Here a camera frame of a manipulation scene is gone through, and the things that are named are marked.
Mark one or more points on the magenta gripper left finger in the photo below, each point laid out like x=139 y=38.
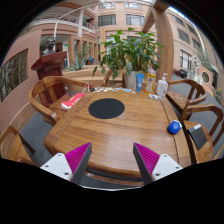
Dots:
x=70 y=166

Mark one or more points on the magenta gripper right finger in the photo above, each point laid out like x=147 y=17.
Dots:
x=153 y=166

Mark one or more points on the round black mouse pad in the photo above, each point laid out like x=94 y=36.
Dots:
x=106 y=108

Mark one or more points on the wooden armchair near right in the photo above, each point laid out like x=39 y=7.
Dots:
x=206 y=153

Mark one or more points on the wooden armchair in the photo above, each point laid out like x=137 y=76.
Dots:
x=196 y=95
x=14 y=147
x=206 y=153
x=52 y=112

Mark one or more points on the black notebook on chair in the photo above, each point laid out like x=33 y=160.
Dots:
x=198 y=136

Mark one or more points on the wooden table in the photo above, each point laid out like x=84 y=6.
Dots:
x=144 y=121

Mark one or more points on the red and white bag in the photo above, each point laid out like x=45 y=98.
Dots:
x=66 y=105

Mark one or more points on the wooden armchair near left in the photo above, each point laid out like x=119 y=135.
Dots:
x=14 y=147

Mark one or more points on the wooden armchair far left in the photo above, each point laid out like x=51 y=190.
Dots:
x=52 y=112

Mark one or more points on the wooden armchair far right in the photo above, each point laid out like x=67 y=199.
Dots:
x=196 y=95

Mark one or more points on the white pump dispenser bottle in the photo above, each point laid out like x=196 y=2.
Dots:
x=162 y=86

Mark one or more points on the blue tube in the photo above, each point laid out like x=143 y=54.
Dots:
x=139 y=81

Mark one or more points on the yellow liquid bottle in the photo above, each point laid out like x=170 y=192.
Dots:
x=150 y=80

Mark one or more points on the green potted plant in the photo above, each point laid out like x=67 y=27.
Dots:
x=123 y=56

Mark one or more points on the dark bust statue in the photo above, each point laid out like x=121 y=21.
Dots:
x=49 y=46

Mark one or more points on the dark red wooden pedestal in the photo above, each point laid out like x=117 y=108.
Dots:
x=51 y=65

